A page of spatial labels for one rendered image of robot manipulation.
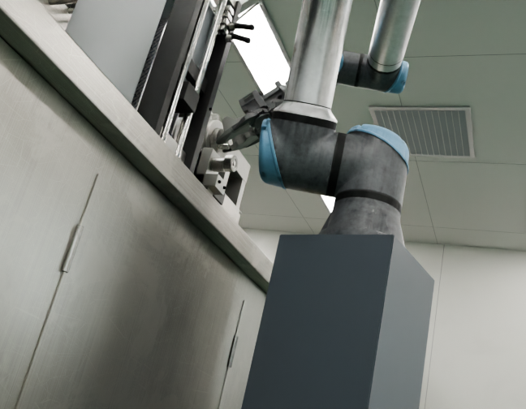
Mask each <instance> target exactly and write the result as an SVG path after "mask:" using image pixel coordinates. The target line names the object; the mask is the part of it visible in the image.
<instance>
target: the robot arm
mask: <svg viewBox="0 0 526 409"><path fill-rule="evenodd" d="M351 4H352V0H303V3H302V7H301V12H300V20H299V24H298V28H297V33H296V38H295V45H294V49H293V54H292V59H291V66H290V71H289V76H288V80H287V81H286V82H285V85H284V84H281V83H280V81H279V80H278V81H276V82H275V83H274V84H275V86H276V87H275V88H273V89H272V90H270V91H269V92H267V93H266V94H264V93H263V92H258V91H257V90H256V89H255V90H254V91H252V92H251V93H249V94H248V95H246V96H245V97H243V98H241V99H240V100H239V104H240V105H241V106H240V107H241V108H242V110H243V112H244V113H245V115H244V116H242V117H239V118H237V119H233V118H231V117H229V116H226V117H225V118H224V119H223V120H222V125H223V130H224V133H222V134H221V135H220V137H219V138H218V139H217V141H216V143H217V144H226V142H227V141H229V140H231V139H232V143H233V144H232V145H230V149H223V150H222V151H223V152H224V153H229V152H233V151H236V150H240V149H244V148H247V147H250V146H252V145H254V144H256V143H258V142H259V173H260V176H261V179H262V181H263V182H265V183H267V184H269V185H273V186H276V187H281V188H282V189H285V190H286V189H291V190H296V191H300V192H307V193H312V194H316V195H321V196H328V197H333V198H335V199H334V207H333V210H332V212H331V213H330V215H329V217H328V218H327V220H326V223H325V224H324V226H323V227H322V229H321V232H320V233H319V235H394V236H395V237H396V238H397V239H398V240H399V241H400V243H401V244H402V245H403V246H404V247H405V245H404V241H403V233H402V229H401V225H400V216H401V210H402V205H403V195H404V189H405V183H406V178H407V174H408V170H409V167H408V158H409V151H408V147H407V145H406V143H405V142H404V141H403V140H402V139H401V138H400V137H399V136H398V135H397V134H395V133H394V132H392V131H390V130H388V129H386V128H384V127H379V126H376V125H371V124H363V125H362V126H361V125H356V126H354V127H352V128H351V129H350V130H349V131H348V132H347V134H345V133H340V132H336V131H335V130H336V126H337V120H336V118H335V117H334V116H333V114H332V113H331V106H332V102H333V98H334V90H335V86H337V85H339V84H343V85H347V86H352V87H357V88H366V89H371V90H376V91H380V92H382V93H397V94H399V93H401V92H402V91H403V90H404V87H405V84H406V80H407V74H408V68H409V65H408V63H407V62H405V61H403V56H404V54H405V51H406V48H407V43H408V41H409V37H410V35H411V32H412V27H413V24H414V21H415V18H416V13H417V11H418V8H419V5H420V0H381V1H380V5H379V8H378V13H377V18H376V23H375V26H374V30H373V37H372V40H371V44H370V48H369V54H360V53H355V52H350V51H346V50H343V45H344V41H345V36H346V32H347V25H348V20H349V16H350V12H351ZM261 93H262V94H264V95H263V96H262V95H261ZM251 94H252V95H251ZM250 125H251V127H250ZM253 127H255V129H253Z"/></svg>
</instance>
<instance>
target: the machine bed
mask: <svg viewBox="0 0 526 409"><path fill-rule="evenodd" d="M0 37H1V38H2V39H3V40H4V41H5V42H6V43H7V44H8V45H9V46H10V47H11V48H12V49H13V50H14V51H15V52H16V53H17V54H18V55H19V56H20V57H21V58H22V59H23V60H24V61H25V62H26V63H27V64H28V65H29V66H31V67H32V68H33V69H34V70H35V71H36V72H37V73H38V74H39V75H40V76H41V77H42V78H43V79H44V80H45V81H46V82H47V83H48V84H49V85H50V86H51V87H52V88H53V89H55V90H56V91H57V92H58V93H59V94H60V95H61V96H62V97H63V98H64V99H65V100H66V101H67V102H68V103H69V104H70V105H71V106H72V107H73V108H74V109H75V110H76V111H77V112H78V113H80V114H81V115H82V116H83V117H84V118H85V119H86V120H87V121H88V122H89V123H90V124H91V125H92V126H93V127H94V128H95V129H96V130H97V131H98V132H99V133H100V134H101V135H102V136H104V137H105V138H106V139H107V140H108V141H109V142H110V143H111V144H112V145H113V146H114V147H115V148H116V149H117V150H118V151H119V152H120V153H121V154H122V155H123V156H124V157H125V158H126V159H127V160H128V161H129V162H130V163H131V164H132V165H133V166H134V167H135V168H137V169H138V171H139V172H140V173H141V174H142V175H143V176H144V177H145V178H146V179H147V180H148V181H150V182H151V183H152V184H153V185H154V186H155V187H156V188H157V189H158V190H159V191H160V192H161V193H162V194H163V195H164V196H165V197H166V198H167V199H168V200H169V201H170V202H171V203H172V204H173V205H174V206H175V207H177V208H178V209H179V210H180V211H181V212H182V213H183V214H184V215H185V216H186V217H187V218H188V219H189V220H190V221H191V222H192V223H193V224H194V225H195V226H196V227H197V228H198V229H199V230H201V231H202V232H203V233H204V234H205V235H206V236H207V237H208V238H209V239H210V240H211V241H212V242H213V243H214V244H215V245H216V246H217V247H218V248H219V249H220V250H221V251H222V252H223V253H224V254H226V255H227V256H228V257H229V258H230V259H231V260H232V261H233V262H234V263H235V264H236V265H237V266H238V267H239V268H240V269H241V270H242V271H243V272H244V273H245V274H246V275H247V276H248V277H249V278H251V279H252V280H253V281H254V282H255V283H256V284H257V285H258V286H259V287H260V288H261V289H262V290H263V291H264V292H265V293H266V294H267V290H268V287H269V280H270V277H271V273H272V269H273V265H274V264H273V263H272V262H271V261H270V260H269V258H268V257H267V256H266V255H265V254H264V253H263V251H262V250H261V249H260V248H259V247H258V246H257V245H256V244H255V243H254V242H253V241H252V240H251V239H250V238H249V236H248V235H247V234H246V233H245V232H244V231H243V229H242V228H241V227H240V226H239V225H238V224H237V223H236V221H235V220H234V219H233V218H232V217H231V216H230V214H229V213H228V212H227V211H226V210H225V209H224V208H223V207H222V206H221V205H220V204H219V203H218V202H217V201H216V199H215V198H214V197H213V196H212V195H211V194H210V193H209V191H208V190H207V189H206V188H205V187H204V186H203V184H202V183H201V182H200V181H199V180H198V179H197V178H196V176H195V175H194V174H193V173H192V172H191V171H190V170H189V169H188V168H187V167H186V166H185V165H184V164H183V162H182V161H181V160H180V159H179V158H178V157H177V156H176V154H175V153H174V152H173V151H172V150H171V149H170V147H169V146H168V145H167V144H166V143H165V142H164V141H163V140H162V138H161V137H160V136H159V135H158V134H157V133H156V132H155V131H154V130H153V129H152V128H151V127H150V126H149V124H148V123H147V122H146V121H145V120H144V119H143V117H142V116H141V115H140V114H139V113H138V112H137V111H136V109H135V108H134V107H133V106H132V105H131V104H130V103H129V101H128V100H127V99H126V98H125V97H124V96H123V95H122V93H121V92H120V91H119V90H118V89H117V88H116V87H115V86H114V85H113V84H112V83H111V82H110V81H109V79H108V78H107V77H106V76H105V75H104V74H103V73H102V71H101V70H100V69H99V68H98V67H97V66H96V64H95V63H94V62H93V61H92V60H91V59H90V58H89V56H88V55H87V54H86V53H85V52H84V51H83V50H82V49H81V48H80V47H79V46H78V45H77V44H76V43H75V41H74V40H73V39H72V38H71V37H70V36H69V34H68V33H67V32H66V31H65V30H64V29H63V27H62V26H61V25H60V24H59V23H58V22H57V21H56V19H55V18H54V17H53V16H52V15H51V14H50V13H49V12H48V11H47V10H46V9H45V8H44V7H43V6H42V4H41V3H40V2H39V1H38V0H0Z"/></svg>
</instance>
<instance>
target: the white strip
mask: <svg viewBox="0 0 526 409"><path fill-rule="evenodd" d="M48 3H49V4H50V5H51V6H52V5H62V4H74V3H76V5H75V9H74V11H73V13H72V15H71V18H70V20H69V23H68V25H67V28H66V30H65V31H66V32H67V33H68V34H69V36H70V37H71V38H72V39H73V40H74V41H75V43H76V44H77V45H78V46H79V47H80V48H81V49H82V50H83V51H84V52H85V53H86V54H87V55H88V56H89V58H90V59H91V60H92V61H93V62H94V63H95V64H96V66H97V67H98V68H99V69H100V70H101V71H102V73H103V74H104V75H105V76H106V77H107V78H108V79H109V81H110V82H111V83H112V84H113V85H114V86H115V87H116V88H117V89H118V90H119V91H120V92H121V93H122V95H123V96H124V97H125V98H126V99H127V100H128V101H129V103H130V104H131V103H132V99H133V97H134V94H135V91H136V87H137V85H138V82H139V80H140V76H141V73H142V71H143V68H144V64H145V61H146V58H147V57H148V54H149V50H150V47H151V45H152V42H153V38H154V35H155V33H156V31H157V26H158V24H159V21H160V18H161V16H162V12H163V10H164V7H165V5H166V0H48Z"/></svg>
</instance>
